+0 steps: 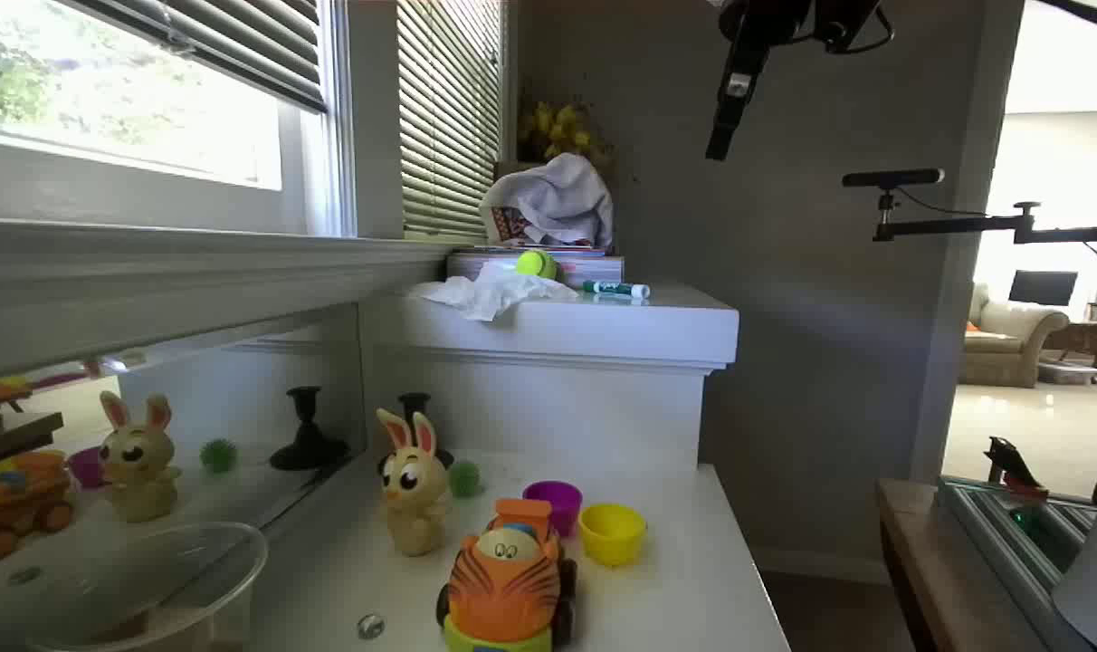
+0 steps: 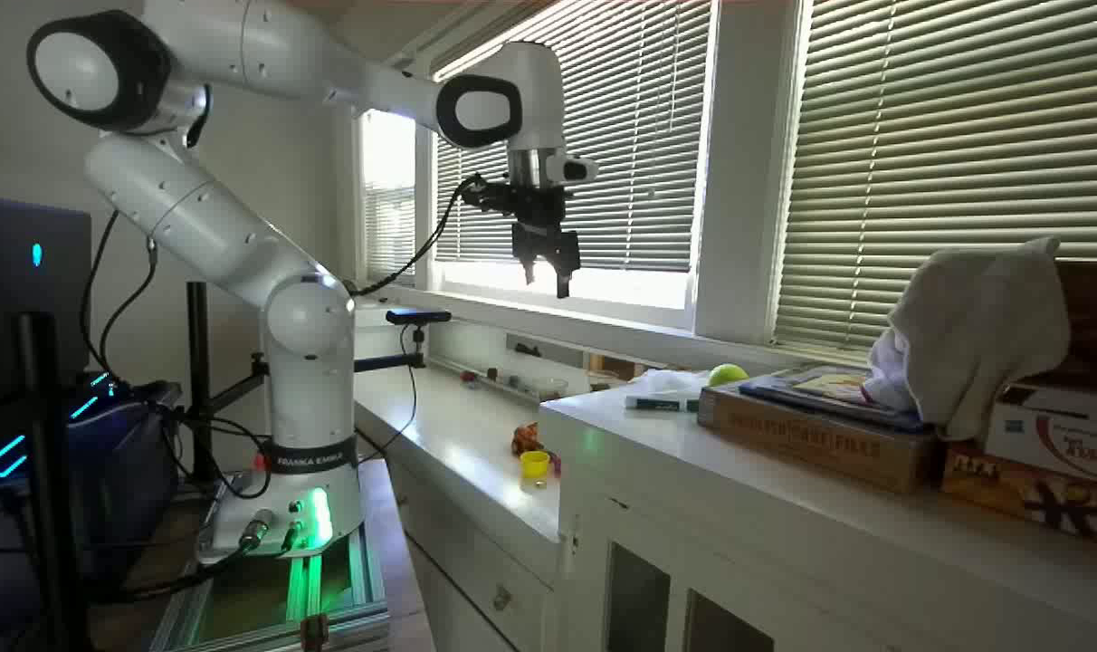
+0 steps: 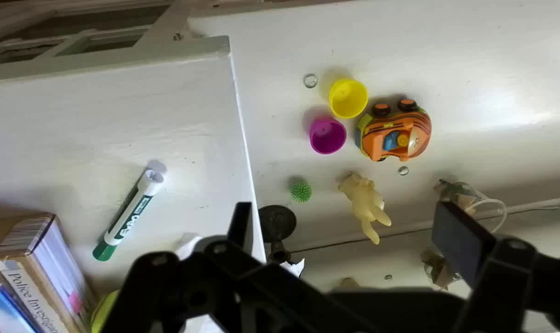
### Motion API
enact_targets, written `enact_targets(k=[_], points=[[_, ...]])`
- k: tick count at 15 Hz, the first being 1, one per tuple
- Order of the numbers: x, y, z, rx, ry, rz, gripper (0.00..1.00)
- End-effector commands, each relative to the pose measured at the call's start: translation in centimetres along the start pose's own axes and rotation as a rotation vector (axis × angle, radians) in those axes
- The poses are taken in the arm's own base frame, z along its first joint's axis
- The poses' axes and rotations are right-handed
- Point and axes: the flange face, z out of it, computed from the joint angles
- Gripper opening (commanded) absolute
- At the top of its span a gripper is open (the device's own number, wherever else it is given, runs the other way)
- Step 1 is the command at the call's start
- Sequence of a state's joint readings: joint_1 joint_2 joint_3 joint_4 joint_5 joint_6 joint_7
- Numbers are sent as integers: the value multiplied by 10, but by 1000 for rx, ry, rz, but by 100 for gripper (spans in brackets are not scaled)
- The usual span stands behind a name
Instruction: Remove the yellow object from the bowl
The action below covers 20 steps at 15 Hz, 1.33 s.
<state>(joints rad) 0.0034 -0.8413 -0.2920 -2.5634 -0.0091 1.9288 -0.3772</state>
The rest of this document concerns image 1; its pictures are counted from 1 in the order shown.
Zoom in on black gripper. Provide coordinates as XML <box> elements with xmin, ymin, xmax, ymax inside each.
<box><xmin>704</xmin><ymin>0</ymin><xmax>819</xmax><ymax>163</ymax></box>

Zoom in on yellow flowers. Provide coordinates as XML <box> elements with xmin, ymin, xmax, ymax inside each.
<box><xmin>516</xmin><ymin>99</ymin><xmax>618</xmax><ymax>173</ymax></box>

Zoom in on white towel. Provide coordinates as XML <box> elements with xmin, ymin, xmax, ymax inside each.
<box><xmin>477</xmin><ymin>148</ymin><xmax>618</xmax><ymax>256</ymax></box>

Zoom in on flat cardboard box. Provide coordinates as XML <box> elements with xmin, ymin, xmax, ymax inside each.
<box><xmin>444</xmin><ymin>245</ymin><xmax>630</xmax><ymax>291</ymax></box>

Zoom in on teal marker pen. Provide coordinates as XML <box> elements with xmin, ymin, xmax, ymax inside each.
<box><xmin>577</xmin><ymin>278</ymin><xmax>656</xmax><ymax>305</ymax></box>

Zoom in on green tennis ball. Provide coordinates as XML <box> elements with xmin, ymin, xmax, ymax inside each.
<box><xmin>513</xmin><ymin>245</ymin><xmax>561</xmax><ymax>281</ymax></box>

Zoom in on white box red print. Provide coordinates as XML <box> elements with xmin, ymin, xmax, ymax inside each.
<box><xmin>485</xmin><ymin>198</ymin><xmax>549</xmax><ymax>254</ymax></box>

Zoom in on window blind by cabinet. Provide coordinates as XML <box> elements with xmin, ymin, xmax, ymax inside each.
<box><xmin>393</xmin><ymin>0</ymin><xmax>504</xmax><ymax>242</ymax></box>

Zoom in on crumpled white cloth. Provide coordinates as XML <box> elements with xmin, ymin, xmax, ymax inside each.
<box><xmin>416</xmin><ymin>265</ymin><xmax>584</xmax><ymax>327</ymax></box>

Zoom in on tall white cabinet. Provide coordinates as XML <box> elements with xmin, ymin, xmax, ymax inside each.
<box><xmin>363</xmin><ymin>278</ymin><xmax>741</xmax><ymax>479</ymax></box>

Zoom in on dark television screen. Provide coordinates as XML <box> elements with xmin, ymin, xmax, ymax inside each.
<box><xmin>1008</xmin><ymin>266</ymin><xmax>1084</xmax><ymax>310</ymax></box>

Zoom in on beige sofa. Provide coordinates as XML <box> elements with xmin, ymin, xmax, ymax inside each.
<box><xmin>957</xmin><ymin>291</ymin><xmax>1072</xmax><ymax>390</ymax></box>

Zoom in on purple plastic cup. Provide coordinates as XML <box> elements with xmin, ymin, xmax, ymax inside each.
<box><xmin>521</xmin><ymin>479</ymin><xmax>585</xmax><ymax>540</ymax></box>

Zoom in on black candlestick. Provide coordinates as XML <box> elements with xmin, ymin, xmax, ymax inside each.
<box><xmin>393</xmin><ymin>387</ymin><xmax>456</xmax><ymax>469</ymax></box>

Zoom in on yellow plastic cup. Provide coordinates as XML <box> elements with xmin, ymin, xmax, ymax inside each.
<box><xmin>577</xmin><ymin>498</ymin><xmax>650</xmax><ymax>571</ymax></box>

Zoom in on red black clamp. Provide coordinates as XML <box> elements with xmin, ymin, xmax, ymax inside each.
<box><xmin>981</xmin><ymin>432</ymin><xmax>1055</xmax><ymax>505</ymax></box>

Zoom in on green pom-pom ball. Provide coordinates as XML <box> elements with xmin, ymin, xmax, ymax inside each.
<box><xmin>444</xmin><ymin>456</ymin><xmax>489</xmax><ymax>502</ymax></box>

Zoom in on brown wooden table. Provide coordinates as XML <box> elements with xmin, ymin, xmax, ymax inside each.
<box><xmin>877</xmin><ymin>475</ymin><xmax>1063</xmax><ymax>652</ymax></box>

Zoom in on low white cabinet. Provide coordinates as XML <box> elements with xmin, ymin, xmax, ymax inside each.
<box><xmin>235</xmin><ymin>449</ymin><xmax>793</xmax><ymax>652</ymax></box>

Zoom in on wide window blind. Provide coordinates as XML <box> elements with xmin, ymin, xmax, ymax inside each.
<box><xmin>63</xmin><ymin>0</ymin><xmax>332</xmax><ymax>114</ymax></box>

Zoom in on cream bunny toy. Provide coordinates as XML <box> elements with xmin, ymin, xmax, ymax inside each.
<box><xmin>373</xmin><ymin>405</ymin><xmax>456</xmax><ymax>561</ymax></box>

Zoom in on orange tiger car toy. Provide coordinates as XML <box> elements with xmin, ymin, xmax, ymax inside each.
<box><xmin>433</xmin><ymin>496</ymin><xmax>578</xmax><ymax>652</ymax></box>

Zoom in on white window sill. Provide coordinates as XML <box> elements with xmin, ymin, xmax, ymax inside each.
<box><xmin>0</xmin><ymin>214</ymin><xmax>459</xmax><ymax>381</ymax></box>

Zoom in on mirror backsplash panel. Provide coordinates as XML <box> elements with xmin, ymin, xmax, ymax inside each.
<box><xmin>0</xmin><ymin>299</ymin><xmax>373</xmax><ymax>583</ymax></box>

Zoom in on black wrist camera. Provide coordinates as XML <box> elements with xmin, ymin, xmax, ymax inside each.
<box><xmin>811</xmin><ymin>0</ymin><xmax>898</xmax><ymax>56</ymax></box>

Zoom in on black stereo camera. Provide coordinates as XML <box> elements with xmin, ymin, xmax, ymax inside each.
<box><xmin>840</xmin><ymin>163</ymin><xmax>947</xmax><ymax>192</ymax></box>

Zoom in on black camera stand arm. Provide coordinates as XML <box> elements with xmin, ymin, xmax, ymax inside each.
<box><xmin>869</xmin><ymin>183</ymin><xmax>1097</xmax><ymax>248</ymax></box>

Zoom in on black cable bundle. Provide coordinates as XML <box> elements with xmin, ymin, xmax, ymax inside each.
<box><xmin>1035</xmin><ymin>0</ymin><xmax>1097</xmax><ymax>37</ymax></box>

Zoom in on metal frame robot mount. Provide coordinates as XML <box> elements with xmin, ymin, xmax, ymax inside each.
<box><xmin>936</xmin><ymin>475</ymin><xmax>1097</xmax><ymax>652</ymax></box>

